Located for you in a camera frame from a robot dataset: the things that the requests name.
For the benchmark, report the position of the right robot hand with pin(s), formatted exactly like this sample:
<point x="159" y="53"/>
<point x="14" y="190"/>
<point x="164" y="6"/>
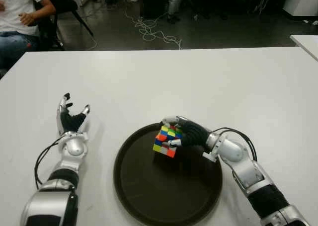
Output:
<point x="195" y="134"/>

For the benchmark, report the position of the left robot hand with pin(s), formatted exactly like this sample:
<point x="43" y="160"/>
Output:
<point x="70" y="121"/>

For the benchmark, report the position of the multicoloured Rubik's cube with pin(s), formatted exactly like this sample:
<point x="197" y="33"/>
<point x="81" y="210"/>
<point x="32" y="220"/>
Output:
<point x="165" y="136"/>

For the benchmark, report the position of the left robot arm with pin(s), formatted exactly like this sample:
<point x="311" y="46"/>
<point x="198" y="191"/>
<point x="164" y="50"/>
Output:
<point x="74" y="147"/>

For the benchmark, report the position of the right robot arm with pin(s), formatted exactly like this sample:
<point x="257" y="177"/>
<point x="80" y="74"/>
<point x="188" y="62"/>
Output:
<point x="248" y="173"/>

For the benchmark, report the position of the dark round plate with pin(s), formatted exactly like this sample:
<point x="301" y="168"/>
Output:
<point x="149" y="186"/>

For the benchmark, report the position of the black office chair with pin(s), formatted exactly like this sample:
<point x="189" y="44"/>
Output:
<point x="62" y="3"/>

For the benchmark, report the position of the person in white shirt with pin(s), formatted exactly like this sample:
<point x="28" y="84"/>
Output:
<point x="15" y="15"/>

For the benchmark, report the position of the black furniture legs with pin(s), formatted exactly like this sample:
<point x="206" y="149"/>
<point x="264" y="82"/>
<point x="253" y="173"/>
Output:
<point x="198" y="12"/>

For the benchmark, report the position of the silver humanoid robot legs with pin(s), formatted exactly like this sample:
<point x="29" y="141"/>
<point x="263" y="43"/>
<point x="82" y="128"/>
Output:
<point x="173" y="3"/>

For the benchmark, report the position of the black cabinet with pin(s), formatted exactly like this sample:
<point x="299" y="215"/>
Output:
<point x="154" y="2"/>

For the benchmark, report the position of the white side table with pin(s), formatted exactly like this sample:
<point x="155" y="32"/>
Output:
<point x="308" y="43"/>

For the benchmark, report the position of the folded metal stand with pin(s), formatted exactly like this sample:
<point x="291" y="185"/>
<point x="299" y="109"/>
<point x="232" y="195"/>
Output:
<point x="261" y="5"/>

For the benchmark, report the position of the white paper scrap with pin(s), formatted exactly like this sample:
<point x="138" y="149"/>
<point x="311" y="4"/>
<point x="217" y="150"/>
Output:
<point x="314" y="22"/>

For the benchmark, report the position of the large white cabinet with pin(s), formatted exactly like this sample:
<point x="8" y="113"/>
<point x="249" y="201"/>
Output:
<point x="303" y="0"/>

